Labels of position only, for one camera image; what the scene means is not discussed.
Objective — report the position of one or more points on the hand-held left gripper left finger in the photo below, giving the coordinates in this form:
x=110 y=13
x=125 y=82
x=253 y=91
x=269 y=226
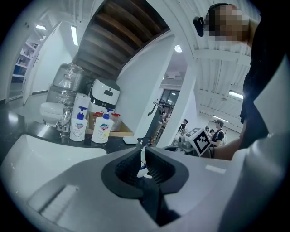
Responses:
x=90 y=192

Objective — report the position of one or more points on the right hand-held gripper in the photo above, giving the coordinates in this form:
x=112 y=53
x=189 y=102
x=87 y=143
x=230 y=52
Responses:
x=201 y=142

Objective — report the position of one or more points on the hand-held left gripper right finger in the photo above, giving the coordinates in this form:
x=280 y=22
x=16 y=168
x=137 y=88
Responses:
x=199 y=192

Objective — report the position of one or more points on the person's right forearm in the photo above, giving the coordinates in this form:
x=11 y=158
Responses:
x=226 y=151

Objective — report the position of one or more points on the white soap dish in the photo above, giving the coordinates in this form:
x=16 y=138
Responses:
x=130 y=140

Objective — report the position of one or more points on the cardboard box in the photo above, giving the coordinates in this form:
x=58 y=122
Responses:
x=122 y=133

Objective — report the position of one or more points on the black marble vanity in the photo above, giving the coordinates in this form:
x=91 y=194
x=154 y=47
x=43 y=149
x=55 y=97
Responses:
x=115 y=145

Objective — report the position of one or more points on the white sink basin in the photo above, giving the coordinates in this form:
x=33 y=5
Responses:
x=45 y=154

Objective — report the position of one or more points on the white soap bottle blue pump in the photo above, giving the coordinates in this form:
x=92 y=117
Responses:
x=102 y=131
x=78 y=129

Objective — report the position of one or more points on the clear jug red cap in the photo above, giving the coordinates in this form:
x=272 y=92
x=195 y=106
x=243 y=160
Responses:
x=116 y=122
x=97 y=116

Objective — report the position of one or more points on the chrome faucet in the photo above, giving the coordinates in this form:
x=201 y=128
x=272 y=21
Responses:
x=64 y=122

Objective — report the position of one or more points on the ceiling light panel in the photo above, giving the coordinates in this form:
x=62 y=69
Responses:
x=235 y=94

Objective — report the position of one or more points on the white rounded appliance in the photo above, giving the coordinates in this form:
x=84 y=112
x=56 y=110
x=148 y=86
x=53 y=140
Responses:
x=105 y=95

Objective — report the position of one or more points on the white toilet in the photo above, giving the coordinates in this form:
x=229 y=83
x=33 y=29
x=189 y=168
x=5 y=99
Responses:
x=52 y=112

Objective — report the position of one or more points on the round ceiling light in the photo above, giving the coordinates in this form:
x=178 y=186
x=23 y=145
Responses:
x=178 y=48

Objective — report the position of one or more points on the person's black shirt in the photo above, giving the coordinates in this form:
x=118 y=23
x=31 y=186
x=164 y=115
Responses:
x=260 y=79

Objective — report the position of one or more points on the wooden staircase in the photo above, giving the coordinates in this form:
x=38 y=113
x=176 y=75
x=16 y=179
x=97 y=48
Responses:
x=117 y=38

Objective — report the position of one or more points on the white door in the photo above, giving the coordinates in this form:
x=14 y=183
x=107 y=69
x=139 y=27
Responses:
x=45 y=63

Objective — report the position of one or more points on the person's head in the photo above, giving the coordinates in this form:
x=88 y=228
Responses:
x=228 y=22

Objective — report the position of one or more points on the storage shelf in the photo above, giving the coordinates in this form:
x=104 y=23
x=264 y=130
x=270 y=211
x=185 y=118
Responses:
x=23 y=63

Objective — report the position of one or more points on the long ceiling light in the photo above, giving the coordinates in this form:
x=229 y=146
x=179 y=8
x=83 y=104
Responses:
x=74 y=35

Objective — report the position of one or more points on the black head camera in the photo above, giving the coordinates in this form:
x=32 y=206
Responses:
x=199 y=26

